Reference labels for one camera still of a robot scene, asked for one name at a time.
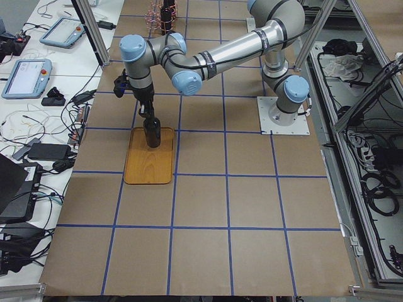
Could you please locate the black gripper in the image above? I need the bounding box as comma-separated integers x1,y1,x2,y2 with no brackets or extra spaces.
113,70,156,121

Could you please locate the dark wine bottle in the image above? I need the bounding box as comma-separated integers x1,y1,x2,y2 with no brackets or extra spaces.
160,0,174,35
143,118,161,148

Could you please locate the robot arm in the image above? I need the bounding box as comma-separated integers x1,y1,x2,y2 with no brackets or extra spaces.
113,1,309,124

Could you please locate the wooden tray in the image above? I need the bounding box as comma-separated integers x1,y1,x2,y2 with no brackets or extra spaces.
123,127,174,185

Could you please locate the black power adapter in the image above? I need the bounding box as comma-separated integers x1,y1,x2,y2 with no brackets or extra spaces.
28,143,71,160

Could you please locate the upper teach pendant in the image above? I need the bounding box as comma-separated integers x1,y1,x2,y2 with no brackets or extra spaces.
39,17,85,48

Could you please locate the teach pendant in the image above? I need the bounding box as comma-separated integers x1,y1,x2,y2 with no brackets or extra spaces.
1,59,52,99
39,17,85,48

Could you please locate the lower teach pendant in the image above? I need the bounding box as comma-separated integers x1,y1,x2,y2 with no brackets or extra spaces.
1,59,52,99

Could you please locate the black laptop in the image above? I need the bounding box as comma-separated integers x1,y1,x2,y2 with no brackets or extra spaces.
1,155,42,224

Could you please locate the white crumpled cloth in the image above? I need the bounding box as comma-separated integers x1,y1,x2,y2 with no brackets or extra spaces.
324,55,363,81

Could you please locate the copper wire wine basket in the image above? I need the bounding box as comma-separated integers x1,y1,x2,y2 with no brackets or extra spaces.
145,0,178,34

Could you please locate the aluminium frame post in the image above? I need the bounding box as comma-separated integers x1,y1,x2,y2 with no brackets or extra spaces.
71,0,110,68

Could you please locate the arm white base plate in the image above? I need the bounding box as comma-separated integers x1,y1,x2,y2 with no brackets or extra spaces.
246,17,256,33
257,96,310,136

